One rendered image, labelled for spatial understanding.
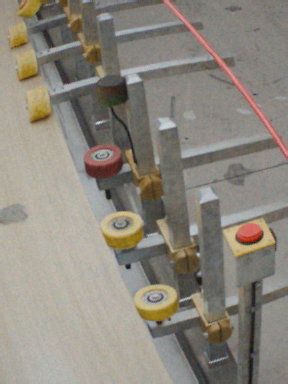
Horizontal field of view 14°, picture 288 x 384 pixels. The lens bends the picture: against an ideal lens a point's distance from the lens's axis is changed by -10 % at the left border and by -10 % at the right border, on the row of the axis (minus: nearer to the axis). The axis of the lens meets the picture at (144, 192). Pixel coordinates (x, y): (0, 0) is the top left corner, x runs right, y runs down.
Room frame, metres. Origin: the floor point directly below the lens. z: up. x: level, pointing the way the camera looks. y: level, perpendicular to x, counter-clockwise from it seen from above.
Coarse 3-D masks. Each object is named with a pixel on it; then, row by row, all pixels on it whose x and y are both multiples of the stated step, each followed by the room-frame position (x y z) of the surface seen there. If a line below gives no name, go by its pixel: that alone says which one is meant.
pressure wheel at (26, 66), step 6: (18, 54) 2.70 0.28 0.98; (24, 54) 2.68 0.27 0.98; (30, 54) 2.68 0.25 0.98; (18, 60) 2.67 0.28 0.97; (24, 60) 2.66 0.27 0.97; (30, 60) 2.66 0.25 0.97; (18, 66) 2.65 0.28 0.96; (24, 66) 2.65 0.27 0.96; (30, 66) 2.65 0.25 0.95; (36, 66) 2.66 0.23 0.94; (18, 72) 2.66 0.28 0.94; (24, 72) 2.65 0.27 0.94; (30, 72) 2.65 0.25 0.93; (36, 72) 2.66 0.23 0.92; (18, 78) 2.67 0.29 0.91
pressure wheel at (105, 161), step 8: (104, 144) 2.25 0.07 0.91; (88, 152) 2.23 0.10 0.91; (96, 152) 2.23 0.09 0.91; (104, 152) 2.22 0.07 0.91; (112, 152) 2.22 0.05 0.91; (120, 152) 2.21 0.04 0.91; (88, 160) 2.20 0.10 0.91; (96, 160) 2.20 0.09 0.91; (104, 160) 2.19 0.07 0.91; (112, 160) 2.19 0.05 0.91; (120, 160) 2.20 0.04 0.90; (88, 168) 2.19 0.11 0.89; (96, 168) 2.18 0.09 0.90; (104, 168) 2.18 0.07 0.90; (112, 168) 2.18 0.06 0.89; (120, 168) 2.20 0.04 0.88; (96, 176) 2.18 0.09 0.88; (104, 176) 2.18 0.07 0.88; (112, 176) 2.18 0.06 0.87
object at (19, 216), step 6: (12, 204) 2.07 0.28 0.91; (18, 204) 2.07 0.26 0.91; (6, 210) 2.05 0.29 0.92; (12, 210) 2.05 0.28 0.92; (18, 210) 2.04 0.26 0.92; (0, 216) 2.04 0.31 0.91; (6, 216) 2.04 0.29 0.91; (12, 216) 2.03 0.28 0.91; (18, 216) 2.03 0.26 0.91; (24, 216) 2.03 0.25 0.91; (0, 222) 2.03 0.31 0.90; (6, 222) 2.02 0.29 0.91; (18, 222) 2.02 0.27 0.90
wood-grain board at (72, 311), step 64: (0, 0) 3.43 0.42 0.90; (0, 64) 2.82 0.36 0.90; (0, 128) 2.43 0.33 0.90; (0, 192) 2.15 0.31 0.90; (64, 192) 2.11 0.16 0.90; (0, 256) 1.91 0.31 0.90; (64, 256) 1.89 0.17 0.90; (0, 320) 1.69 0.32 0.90; (64, 320) 1.68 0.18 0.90; (128, 320) 1.66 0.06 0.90
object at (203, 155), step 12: (216, 144) 2.27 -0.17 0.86; (228, 144) 2.26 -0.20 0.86; (240, 144) 2.26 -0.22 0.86; (252, 144) 2.26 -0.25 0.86; (264, 144) 2.27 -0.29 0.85; (276, 144) 2.27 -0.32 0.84; (156, 156) 2.25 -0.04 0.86; (192, 156) 2.24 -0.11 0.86; (204, 156) 2.24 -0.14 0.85; (216, 156) 2.25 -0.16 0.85; (228, 156) 2.25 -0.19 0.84; (96, 180) 2.21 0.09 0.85; (108, 180) 2.20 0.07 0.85; (120, 180) 2.21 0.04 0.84; (132, 180) 2.21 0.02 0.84
